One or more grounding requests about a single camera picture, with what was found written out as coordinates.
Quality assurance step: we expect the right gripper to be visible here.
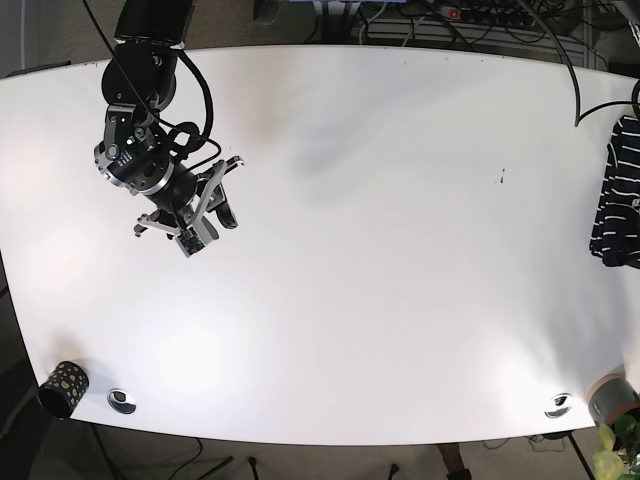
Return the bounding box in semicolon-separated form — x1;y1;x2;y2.
134;156;244;257

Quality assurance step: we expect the navy white-striped T-shirt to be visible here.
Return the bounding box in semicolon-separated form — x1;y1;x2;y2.
589;115;639;269

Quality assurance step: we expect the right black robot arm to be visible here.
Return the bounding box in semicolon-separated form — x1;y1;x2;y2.
94;1;244;257

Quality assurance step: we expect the black gold-dotted cup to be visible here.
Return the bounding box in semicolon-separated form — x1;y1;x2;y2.
37;361;90;420

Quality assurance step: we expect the grey tape roll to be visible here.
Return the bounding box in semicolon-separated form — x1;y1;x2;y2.
587;374;639;426

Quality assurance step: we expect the green potted plant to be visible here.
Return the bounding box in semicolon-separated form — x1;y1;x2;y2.
592;414;639;480

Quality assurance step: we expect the left table cable grommet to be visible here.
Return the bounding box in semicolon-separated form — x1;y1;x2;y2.
107;389;137;415

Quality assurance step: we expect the table cable grommet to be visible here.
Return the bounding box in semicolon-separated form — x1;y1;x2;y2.
544;393;572;419
107;389;137;415

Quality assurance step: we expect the right table cable grommet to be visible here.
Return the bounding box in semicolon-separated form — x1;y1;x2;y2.
544;393;572;419

